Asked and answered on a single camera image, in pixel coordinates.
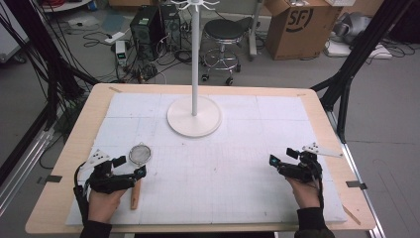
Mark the small white power supply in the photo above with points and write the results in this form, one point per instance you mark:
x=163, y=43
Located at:
x=121, y=51

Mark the black tape strip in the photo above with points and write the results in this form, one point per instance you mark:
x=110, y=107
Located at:
x=51, y=178
x=356, y=184

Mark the large cardboard box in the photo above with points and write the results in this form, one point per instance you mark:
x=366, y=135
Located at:
x=297, y=36

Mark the white grid mat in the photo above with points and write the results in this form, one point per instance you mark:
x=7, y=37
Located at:
x=211, y=178

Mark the black round stool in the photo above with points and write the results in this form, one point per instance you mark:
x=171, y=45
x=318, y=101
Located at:
x=226, y=29

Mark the person's left hand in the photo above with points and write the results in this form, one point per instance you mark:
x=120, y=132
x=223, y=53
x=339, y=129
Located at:
x=102, y=206

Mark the grey machine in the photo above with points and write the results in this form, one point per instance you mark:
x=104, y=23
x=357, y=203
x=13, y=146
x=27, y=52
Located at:
x=351, y=26

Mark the aluminium rail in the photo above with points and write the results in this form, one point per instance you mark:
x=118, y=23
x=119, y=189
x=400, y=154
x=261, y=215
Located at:
x=26, y=165
x=360, y=185

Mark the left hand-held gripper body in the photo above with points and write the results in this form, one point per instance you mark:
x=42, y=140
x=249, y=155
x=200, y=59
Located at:
x=105, y=181

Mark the black computer tower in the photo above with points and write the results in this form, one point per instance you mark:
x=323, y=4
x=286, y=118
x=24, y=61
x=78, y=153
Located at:
x=145, y=33
x=171, y=26

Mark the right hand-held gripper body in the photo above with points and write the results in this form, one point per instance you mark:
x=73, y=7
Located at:
x=305, y=170

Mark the person's right hand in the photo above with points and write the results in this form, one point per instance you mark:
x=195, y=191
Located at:
x=307, y=195

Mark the white hook stand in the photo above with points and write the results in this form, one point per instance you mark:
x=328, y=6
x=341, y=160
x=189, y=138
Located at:
x=194, y=117

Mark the white power strip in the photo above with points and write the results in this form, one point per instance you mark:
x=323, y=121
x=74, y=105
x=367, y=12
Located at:
x=115, y=37

